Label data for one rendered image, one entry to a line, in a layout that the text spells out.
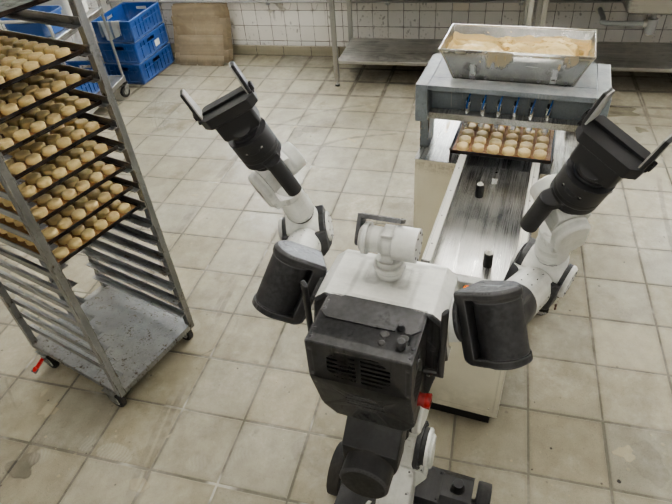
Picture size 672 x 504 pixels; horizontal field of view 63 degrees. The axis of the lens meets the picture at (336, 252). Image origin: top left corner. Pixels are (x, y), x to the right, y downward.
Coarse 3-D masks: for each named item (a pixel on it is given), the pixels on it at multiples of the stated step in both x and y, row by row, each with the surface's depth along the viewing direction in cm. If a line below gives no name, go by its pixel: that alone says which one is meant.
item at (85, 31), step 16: (80, 0) 176; (80, 16) 178; (80, 32) 181; (96, 48) 186; (96, 64) 187; (112, 96) 196; (112, 112) 199; (128, 144) 208; (128, 160) 212; (144, 192) 222; (160, 240) 237; (176, 288) 255; (192, 320) 272
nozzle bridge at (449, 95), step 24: (432, 72) 228; (600, 72) 217; (432, 96) 231; (456, 96) 227; (480, 96) 224; (504, 96) 220; (528, 96) 209; (552, 96) 206; (576, 96) 203; (432, 120) 248; (456, 120) 228; (480, 120) 225; (504, 120) 221; (528, 120) 219; (552, 120) 217; (576, 120) 217
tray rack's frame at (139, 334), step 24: (0, 288) 246; (96, 312) 282; (120, 312) 281; (144, 312) 280; (120, 336) 269; (144, 336) 267; (168, 336) 266; (72, 360) 259; (120, 360) 257; (144, 360) 256
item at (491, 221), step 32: (480, 192) 215; (512, 192) 218; (448, 224) 205; (480, 224) 204; (512, 224) 203; (448, 256) 192; (480, 256) 190; (512, 256) 189; (448, 384) 223; (480, 384) 216; (480, 416) 234
